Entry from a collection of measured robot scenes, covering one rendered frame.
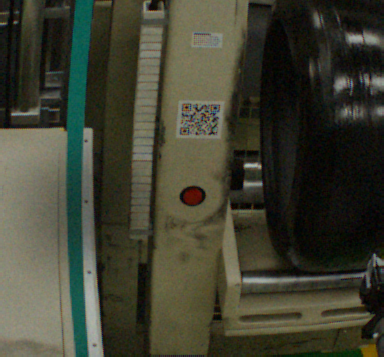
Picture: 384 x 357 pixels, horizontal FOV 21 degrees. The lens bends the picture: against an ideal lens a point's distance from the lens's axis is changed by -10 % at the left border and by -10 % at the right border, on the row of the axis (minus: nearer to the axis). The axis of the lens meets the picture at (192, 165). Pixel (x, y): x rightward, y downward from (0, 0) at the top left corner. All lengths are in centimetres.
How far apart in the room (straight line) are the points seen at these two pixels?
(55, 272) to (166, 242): 59
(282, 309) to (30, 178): 63
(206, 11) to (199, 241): 48
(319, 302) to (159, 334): 36
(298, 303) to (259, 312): 8
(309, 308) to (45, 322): 80
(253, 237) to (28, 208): 82
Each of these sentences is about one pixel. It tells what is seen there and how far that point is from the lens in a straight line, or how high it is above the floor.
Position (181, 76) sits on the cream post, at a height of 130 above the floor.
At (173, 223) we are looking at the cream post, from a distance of 205.
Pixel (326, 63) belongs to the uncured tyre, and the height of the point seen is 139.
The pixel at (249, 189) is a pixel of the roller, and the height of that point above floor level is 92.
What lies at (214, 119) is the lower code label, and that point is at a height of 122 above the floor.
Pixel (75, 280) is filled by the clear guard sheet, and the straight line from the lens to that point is 128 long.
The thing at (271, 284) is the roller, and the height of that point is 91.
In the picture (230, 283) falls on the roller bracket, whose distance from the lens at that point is 202.
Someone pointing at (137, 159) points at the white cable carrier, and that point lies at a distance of 198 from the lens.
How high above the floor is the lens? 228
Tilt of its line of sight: 36 degrees down
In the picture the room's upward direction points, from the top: 5 degrees clockwise
